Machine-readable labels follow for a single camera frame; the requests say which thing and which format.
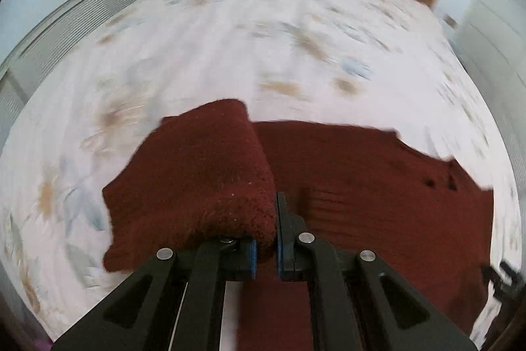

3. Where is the white floral bed cover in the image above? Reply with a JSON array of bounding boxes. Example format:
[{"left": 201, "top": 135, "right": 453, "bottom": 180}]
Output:
[{"left": 1, "top": 0, "right": 521, "bottom": 338}]

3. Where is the dark red knitted sweater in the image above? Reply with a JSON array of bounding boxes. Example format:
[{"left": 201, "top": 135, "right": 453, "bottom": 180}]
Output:
[{"left": 103, "top": 99, "right": 494, "bottom": 350}]

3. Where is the white wardrobe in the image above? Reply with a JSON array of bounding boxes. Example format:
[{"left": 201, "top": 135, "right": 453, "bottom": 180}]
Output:
[{"left": 443, "top": 0, "right": 526, "bottom": 121}]

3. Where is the white radiator cover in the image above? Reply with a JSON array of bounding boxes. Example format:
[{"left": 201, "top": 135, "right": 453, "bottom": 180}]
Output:
[{"left": 1, "top": 0, "right": 137, "bottom": 142}]

